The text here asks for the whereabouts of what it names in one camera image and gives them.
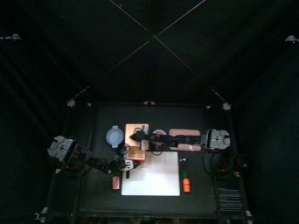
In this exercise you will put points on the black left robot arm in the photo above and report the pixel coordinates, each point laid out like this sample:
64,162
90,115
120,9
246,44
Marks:
69,151

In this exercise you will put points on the orange toy carrot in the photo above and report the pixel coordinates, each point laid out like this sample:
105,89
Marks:
186,183

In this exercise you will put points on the grey metal wall clamp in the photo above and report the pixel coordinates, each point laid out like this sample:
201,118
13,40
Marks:
292,38
13,37

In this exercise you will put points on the orange wooden box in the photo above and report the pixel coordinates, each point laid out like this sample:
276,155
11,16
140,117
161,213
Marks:
136,145

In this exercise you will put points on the white printed label sheet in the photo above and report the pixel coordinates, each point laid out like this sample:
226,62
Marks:
230,199

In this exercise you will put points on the light blue plastic bowl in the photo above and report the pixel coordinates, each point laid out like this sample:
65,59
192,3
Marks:
116,136

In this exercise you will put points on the salmon pink toy sausage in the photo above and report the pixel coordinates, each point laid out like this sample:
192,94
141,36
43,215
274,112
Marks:
117,183

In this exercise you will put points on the white rectangular board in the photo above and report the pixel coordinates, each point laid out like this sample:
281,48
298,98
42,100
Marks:
152,175

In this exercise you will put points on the pink rectangular tray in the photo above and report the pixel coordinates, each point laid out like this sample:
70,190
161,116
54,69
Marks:
188,133

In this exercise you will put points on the grey frame corner bracket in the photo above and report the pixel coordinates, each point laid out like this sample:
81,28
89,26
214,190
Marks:
42,213
226,106
248,215
149,102
72,102

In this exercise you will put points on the dark toy sushi roll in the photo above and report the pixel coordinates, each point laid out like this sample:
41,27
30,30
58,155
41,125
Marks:
184,160

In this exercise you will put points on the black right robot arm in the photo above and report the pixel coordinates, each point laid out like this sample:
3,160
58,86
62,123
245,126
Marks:
194,139

